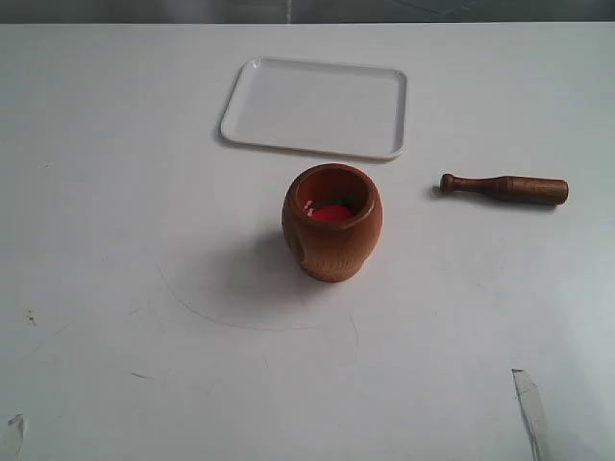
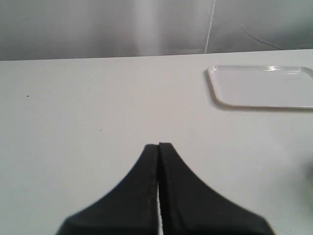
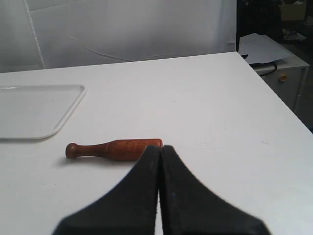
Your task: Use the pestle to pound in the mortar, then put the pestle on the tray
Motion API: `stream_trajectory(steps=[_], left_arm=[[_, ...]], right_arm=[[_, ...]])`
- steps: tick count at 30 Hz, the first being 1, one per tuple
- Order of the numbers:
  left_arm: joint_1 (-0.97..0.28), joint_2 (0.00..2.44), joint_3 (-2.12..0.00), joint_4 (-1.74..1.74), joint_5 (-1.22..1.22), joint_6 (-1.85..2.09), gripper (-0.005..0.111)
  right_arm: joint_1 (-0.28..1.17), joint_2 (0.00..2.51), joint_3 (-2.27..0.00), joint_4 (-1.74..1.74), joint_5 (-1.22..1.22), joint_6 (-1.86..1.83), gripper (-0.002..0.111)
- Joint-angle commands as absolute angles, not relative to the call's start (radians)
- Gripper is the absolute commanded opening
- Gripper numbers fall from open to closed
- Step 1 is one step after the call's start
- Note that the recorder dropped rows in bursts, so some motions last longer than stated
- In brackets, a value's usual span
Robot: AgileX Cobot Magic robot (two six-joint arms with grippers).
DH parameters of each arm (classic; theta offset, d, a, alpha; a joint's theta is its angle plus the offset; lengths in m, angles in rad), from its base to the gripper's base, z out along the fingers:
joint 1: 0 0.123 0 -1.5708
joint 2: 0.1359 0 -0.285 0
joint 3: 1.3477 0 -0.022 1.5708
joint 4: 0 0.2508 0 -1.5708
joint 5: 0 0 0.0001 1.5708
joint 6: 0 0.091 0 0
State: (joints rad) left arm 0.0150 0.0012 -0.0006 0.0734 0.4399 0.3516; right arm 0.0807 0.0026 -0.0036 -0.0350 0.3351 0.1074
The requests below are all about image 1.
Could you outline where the brown wooden pestle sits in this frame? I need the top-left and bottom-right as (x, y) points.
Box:
(440, 174), (569, 206)

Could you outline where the red object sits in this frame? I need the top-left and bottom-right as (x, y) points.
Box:
(307, 205), (354, 223)

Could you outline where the wooden mortar cup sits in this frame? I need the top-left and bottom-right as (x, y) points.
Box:
(282, 163), (382, 282)

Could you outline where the white rectangular plastic tray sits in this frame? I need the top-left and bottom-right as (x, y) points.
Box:
(219, 57), (407, 161)

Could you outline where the clear tape strip right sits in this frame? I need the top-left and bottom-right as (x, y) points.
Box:
(511, 369), (553, 461)

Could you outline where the clear tape piece left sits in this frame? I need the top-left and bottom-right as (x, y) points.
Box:
(3, 414), (27, 458)

